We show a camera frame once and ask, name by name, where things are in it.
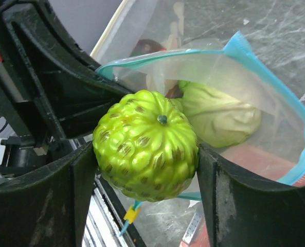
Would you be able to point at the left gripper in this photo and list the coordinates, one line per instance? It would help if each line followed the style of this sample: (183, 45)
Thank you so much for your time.
(48, 85)

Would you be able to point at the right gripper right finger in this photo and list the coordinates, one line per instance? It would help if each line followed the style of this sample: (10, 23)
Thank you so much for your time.
(257, 203)

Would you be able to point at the pink plastic basket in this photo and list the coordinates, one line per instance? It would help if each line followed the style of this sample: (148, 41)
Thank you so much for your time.
(270, 162)

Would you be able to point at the blue zipper clear bag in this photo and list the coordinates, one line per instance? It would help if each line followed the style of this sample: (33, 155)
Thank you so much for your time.
(276, 151)

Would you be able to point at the pale cabbage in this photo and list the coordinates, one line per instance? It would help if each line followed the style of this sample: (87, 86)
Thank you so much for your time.
(217, 118)

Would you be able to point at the dark red apple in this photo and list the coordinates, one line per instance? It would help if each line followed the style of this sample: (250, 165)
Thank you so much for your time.
(146, 46)

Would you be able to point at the dotted clear zip bag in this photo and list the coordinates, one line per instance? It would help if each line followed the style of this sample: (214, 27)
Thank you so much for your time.
(161, 21)

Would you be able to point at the aluminium rail frame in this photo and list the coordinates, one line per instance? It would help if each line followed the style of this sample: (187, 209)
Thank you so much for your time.
(104, 219)

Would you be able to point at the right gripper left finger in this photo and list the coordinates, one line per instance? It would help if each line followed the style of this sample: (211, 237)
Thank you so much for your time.
(49, 206)

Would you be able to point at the light green round fruit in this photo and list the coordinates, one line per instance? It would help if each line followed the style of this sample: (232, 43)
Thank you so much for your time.
(146, 147)

